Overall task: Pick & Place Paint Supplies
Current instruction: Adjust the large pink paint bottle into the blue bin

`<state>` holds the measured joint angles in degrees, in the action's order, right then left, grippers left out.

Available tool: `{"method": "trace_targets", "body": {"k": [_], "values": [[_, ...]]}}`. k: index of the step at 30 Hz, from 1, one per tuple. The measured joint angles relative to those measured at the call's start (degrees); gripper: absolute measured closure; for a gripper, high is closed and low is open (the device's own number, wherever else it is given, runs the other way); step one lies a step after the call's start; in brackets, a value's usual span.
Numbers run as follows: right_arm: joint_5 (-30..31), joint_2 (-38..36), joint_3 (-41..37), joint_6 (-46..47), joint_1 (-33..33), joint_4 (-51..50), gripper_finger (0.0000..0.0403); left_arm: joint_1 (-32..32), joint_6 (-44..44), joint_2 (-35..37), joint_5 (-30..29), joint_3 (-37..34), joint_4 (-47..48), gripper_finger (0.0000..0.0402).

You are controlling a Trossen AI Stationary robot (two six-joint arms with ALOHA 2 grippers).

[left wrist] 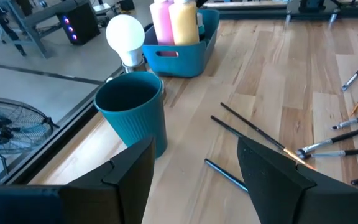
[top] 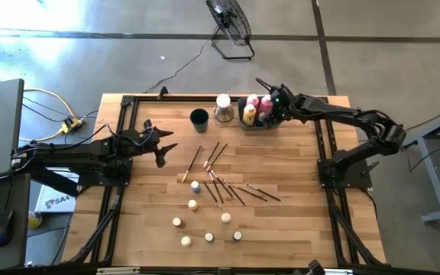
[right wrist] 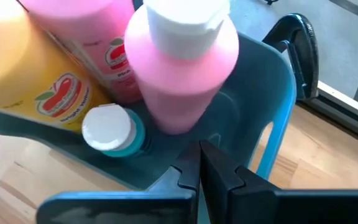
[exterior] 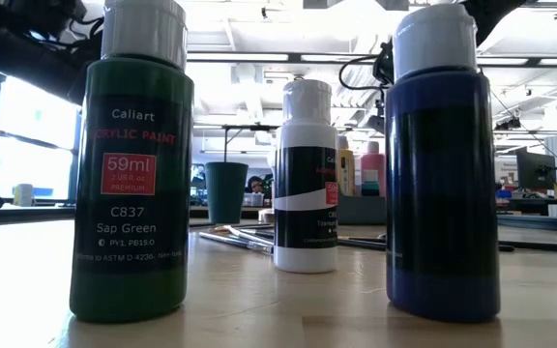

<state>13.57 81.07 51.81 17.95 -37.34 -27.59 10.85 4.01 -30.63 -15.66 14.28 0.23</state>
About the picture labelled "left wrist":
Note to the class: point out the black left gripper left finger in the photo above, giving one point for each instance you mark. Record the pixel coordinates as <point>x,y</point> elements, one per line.
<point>126,193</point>

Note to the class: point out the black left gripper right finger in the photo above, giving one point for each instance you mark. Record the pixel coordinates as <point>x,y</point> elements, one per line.
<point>275,193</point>

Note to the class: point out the large pink paint bottle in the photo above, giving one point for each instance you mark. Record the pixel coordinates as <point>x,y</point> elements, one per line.
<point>162,25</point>

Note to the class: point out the large yellow paint bottle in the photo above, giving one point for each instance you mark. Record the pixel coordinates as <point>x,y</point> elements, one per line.
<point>183,25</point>

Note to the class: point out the scattered paint brushes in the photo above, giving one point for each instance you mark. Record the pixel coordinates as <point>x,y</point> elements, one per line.
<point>253,126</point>

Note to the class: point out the teal ribbed plastic cup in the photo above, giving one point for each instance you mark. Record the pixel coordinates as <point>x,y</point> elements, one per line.
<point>135,124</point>

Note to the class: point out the black paintbrush white bristles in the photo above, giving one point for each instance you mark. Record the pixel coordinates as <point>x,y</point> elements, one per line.
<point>227,126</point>

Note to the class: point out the teal plastic storage bin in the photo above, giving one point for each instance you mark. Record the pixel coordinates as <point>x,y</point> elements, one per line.
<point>182,67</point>

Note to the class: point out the black computer tower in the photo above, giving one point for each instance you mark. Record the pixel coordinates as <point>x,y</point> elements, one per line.
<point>82,26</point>

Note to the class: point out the grey metal workbench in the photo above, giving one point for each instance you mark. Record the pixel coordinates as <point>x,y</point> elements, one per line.
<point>37,43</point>

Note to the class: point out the white flat box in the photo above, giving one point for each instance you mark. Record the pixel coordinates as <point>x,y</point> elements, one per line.
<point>102,7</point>

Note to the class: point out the small black box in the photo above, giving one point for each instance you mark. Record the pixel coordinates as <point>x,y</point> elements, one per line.
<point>126,4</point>

